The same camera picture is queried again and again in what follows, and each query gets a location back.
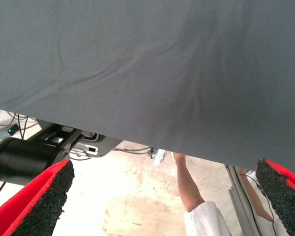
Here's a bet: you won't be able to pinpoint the thin black floor cable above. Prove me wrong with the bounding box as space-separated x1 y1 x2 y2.
113 147 153 155

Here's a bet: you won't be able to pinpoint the small black box green light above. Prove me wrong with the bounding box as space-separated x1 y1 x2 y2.
6 123 19 136

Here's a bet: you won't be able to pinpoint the short aluminium profile piece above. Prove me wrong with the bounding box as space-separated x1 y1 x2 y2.
147 147 167 167

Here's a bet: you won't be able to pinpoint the dark grey table cloth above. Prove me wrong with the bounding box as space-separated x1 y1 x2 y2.
0 0 295 173

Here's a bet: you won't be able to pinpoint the grey metal plate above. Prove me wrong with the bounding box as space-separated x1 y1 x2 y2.
70 132 122 158

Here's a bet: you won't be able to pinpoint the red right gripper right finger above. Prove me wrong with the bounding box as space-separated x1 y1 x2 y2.
255 158 295 236

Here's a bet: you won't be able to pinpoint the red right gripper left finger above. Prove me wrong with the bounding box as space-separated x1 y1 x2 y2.
0 159 75 236

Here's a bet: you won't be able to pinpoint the white shorts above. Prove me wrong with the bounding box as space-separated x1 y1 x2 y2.
184 200 292 236

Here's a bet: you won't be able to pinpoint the aluminium frame post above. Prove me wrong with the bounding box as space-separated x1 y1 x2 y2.
225 164 265 236

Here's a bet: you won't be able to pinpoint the black metal frame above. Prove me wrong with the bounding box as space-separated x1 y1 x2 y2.
27 119 83 151

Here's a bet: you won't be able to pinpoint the black cylindrical machine part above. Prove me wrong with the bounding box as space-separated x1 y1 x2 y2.
0 137 71 186

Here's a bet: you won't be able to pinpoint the thin black hanging cable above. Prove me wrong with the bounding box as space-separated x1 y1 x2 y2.
238 172 278 236

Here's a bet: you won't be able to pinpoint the bare person leg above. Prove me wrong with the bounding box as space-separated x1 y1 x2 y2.
237 167 274 222
173 151 205 213

